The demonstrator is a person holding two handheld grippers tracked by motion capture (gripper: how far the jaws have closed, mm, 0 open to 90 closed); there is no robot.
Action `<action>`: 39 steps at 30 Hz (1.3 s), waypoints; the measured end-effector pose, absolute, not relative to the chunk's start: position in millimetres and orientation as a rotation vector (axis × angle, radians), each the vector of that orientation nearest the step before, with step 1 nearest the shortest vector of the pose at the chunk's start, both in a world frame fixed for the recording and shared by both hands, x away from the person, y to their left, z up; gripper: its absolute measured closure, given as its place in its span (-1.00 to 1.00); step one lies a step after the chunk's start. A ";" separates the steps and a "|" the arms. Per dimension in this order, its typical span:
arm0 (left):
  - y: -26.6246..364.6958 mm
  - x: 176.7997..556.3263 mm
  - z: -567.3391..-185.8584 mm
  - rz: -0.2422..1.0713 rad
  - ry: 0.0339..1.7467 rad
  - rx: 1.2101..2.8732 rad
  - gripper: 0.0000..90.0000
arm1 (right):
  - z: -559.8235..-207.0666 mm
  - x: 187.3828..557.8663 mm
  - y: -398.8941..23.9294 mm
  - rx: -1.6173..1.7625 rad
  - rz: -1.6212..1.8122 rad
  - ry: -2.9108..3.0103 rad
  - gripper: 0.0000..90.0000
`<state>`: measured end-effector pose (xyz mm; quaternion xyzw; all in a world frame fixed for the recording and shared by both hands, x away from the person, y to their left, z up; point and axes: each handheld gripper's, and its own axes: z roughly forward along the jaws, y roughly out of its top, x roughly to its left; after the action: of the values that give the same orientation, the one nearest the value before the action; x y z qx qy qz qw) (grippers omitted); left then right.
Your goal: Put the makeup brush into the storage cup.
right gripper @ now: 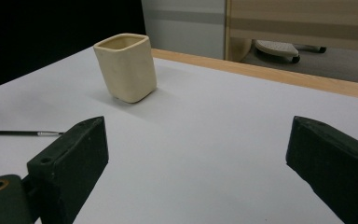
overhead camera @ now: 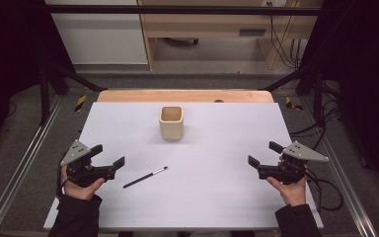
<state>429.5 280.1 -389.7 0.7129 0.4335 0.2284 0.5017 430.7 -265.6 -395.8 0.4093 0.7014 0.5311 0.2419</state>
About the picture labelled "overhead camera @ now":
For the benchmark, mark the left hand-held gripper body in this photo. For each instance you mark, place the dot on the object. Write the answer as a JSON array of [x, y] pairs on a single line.
[[79, 154]]

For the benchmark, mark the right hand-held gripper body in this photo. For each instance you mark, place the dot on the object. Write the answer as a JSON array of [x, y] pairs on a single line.
[[297, 153]]

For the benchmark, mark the black horizontal bar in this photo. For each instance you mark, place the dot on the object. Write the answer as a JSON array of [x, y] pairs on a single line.
[[177, 10]]

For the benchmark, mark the person's left hand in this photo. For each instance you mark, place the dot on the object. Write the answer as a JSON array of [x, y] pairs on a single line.
[[79, 192]]

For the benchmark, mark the white cabinet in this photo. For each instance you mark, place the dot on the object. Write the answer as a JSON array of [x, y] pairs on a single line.
[[105, 39]]

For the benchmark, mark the wooden table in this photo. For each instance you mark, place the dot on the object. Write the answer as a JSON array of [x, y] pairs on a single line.
[[177, 96]]

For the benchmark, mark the black curtain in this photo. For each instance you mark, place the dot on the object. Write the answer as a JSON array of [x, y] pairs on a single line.
[[10, 65], [365, 82]]

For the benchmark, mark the white table mat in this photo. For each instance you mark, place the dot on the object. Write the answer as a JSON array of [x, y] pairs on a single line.
[[194, 197]]

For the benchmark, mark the black metal stand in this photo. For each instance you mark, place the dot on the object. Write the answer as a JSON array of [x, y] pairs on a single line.
[[44, 98], [317, 98]]

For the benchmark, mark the beige square pen holder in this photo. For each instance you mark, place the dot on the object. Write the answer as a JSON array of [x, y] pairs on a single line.
[[171, 130]]

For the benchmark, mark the yellow black striped tape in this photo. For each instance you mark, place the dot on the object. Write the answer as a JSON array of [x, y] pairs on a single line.
[[80, 103], [289, 102]]

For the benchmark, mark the aluminium rail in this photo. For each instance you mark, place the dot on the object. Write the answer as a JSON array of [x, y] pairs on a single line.
[[342, 171], [23, 161]]

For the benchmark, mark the person's right hand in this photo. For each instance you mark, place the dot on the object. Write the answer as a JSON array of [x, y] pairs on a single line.
[[292, 194]]

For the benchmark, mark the light wooden desk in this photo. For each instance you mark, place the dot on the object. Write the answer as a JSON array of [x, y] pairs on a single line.
[[210, 24]]

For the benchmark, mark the black pen with silver tip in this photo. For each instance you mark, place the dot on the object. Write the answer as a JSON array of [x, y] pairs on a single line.
[[144, 177]]

